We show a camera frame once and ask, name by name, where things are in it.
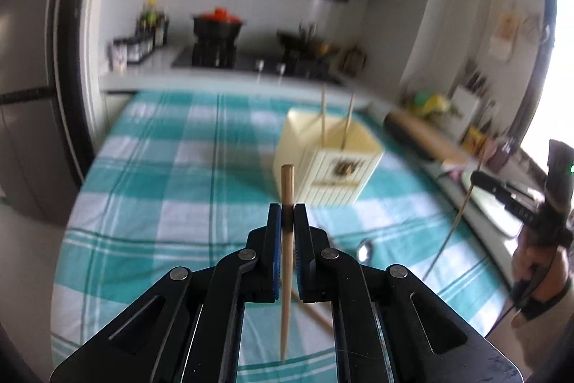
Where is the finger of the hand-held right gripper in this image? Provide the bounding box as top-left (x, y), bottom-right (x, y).
top-left (471, 171), bottom-right (546, 219)

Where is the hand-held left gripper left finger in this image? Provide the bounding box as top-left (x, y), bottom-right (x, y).
top-left (49, 204), bottom-right (284, 383)

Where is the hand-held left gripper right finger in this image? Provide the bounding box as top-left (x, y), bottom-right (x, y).
top-left (293, 204), bottom-right (525, 383)

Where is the metal spoon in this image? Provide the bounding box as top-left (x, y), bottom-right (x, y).
top-left (356, 238), bottom-right (375, 262)

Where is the cream utensil holder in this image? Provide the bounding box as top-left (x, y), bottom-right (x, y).
top-left (273, 107), bottom-right (385, 206)

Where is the person's right hand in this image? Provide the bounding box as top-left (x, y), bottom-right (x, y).
top-left (511, 244), bottom-right (573, 328)

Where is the white basin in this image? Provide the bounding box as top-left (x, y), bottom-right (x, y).
top-left (471, 186), bottom-right (522, 238)

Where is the wooden cutting board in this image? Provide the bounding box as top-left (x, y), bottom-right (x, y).
top-left (404, 109), bottom-right (471, 167)

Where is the white knife block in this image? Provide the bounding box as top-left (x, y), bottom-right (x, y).
top-left (448, 60), bottom-right (498, 141)

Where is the yellow green sponge bag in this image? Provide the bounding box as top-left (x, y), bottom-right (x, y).
top-left (406, 92), bottom-right (451, 117)

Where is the teal checked tablecloth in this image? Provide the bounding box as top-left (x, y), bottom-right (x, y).
top-left (51, 90), bottom-right (509, 370)

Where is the window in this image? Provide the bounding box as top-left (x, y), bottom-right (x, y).
top-left (522, 0), bottom-right (574, 168)

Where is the black gas stove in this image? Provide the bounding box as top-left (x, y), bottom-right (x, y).
top-left (171, 44), bottom-right (344, 85)

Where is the metal wok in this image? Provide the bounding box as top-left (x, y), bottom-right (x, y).
top-left (277, 24), bottom-right (333, 56)

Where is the black pot with red lid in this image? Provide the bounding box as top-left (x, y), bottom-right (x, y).
top-left (193, 7), bottom-right (247, 47)

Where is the row of spice jars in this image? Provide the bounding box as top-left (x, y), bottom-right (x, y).
top-left (111, 35), bottom-right (155, 72)

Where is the yellow-capped sauce bottle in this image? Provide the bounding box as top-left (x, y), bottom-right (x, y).
top-left (142, 0), bottom-right (161, 43)

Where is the grey refrigerator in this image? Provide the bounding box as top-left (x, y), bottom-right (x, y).
top-left (0, 0), bottom-right (90, 226)

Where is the black cable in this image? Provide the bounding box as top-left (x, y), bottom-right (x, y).
top-left (486, 248), bottom-right (566, 339)

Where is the hanging wall calendar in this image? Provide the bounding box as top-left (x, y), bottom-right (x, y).
top-left (491, 13), bottom-right (523, 63)

